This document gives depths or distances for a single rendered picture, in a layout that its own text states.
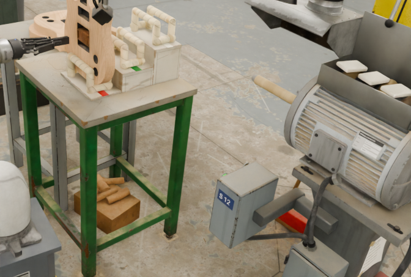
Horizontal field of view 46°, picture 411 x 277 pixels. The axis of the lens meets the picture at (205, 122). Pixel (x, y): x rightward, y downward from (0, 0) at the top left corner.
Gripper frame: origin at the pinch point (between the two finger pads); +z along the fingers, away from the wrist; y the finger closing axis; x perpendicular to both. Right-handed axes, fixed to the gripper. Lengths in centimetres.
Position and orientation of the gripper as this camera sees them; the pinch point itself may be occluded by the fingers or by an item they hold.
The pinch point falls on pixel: (60, 41)
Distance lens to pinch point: 204.1
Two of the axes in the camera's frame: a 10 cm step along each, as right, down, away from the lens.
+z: 7.6, -2.6, 6.0
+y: 6.4, 4.6, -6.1
